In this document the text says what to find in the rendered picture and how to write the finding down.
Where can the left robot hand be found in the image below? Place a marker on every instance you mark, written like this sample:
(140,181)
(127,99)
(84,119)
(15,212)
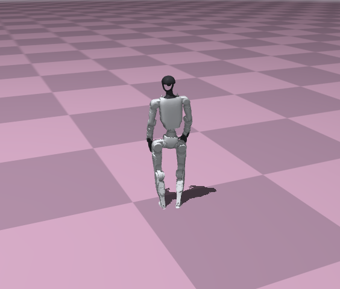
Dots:
(149,143)

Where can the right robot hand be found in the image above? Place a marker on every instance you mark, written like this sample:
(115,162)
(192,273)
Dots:
(183,137)

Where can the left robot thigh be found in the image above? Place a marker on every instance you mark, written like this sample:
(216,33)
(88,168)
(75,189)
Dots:
(156,148)

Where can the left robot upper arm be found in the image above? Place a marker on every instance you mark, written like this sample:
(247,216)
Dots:
(154,104)

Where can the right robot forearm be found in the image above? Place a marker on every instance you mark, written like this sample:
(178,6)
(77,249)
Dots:
(187,127)

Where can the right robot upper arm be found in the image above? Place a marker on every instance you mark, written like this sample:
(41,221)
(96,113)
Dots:
(187,109)

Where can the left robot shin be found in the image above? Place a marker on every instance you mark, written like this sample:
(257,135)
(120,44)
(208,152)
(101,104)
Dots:
(160,187)

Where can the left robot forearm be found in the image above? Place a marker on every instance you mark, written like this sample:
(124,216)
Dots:
(149,132)

